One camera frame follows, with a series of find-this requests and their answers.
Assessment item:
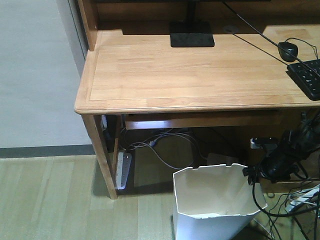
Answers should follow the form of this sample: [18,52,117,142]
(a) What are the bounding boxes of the white power strip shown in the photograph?
[116,152,132,190]

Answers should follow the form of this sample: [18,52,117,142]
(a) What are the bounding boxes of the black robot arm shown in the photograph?
[242,112,320,185]

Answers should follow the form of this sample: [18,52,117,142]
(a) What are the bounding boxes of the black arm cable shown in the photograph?
[251,159,320,240]

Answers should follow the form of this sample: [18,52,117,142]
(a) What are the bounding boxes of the black computer mouse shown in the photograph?
[277,41,299,63]

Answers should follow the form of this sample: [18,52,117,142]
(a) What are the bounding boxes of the black computer monitor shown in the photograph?
[94,0,272,48]

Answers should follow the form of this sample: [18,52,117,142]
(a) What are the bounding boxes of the white plastic trash bin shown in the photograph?
[173,163,268,240]

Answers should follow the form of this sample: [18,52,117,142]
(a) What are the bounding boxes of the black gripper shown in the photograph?
[242,149,300,185]

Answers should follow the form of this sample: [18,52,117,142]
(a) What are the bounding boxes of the black monitor cable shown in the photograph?
[221,1,320,83]

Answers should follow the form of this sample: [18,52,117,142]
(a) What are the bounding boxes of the grey cables under desk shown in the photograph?
[119,127,208,170]

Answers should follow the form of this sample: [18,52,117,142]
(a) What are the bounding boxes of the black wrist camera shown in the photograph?
[250,137,278,149]

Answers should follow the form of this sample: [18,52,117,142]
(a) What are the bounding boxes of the black keyboard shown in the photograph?
[287,59,320,101]

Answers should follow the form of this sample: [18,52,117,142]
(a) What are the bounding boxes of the wooden desk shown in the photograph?
[74,0,320,199]

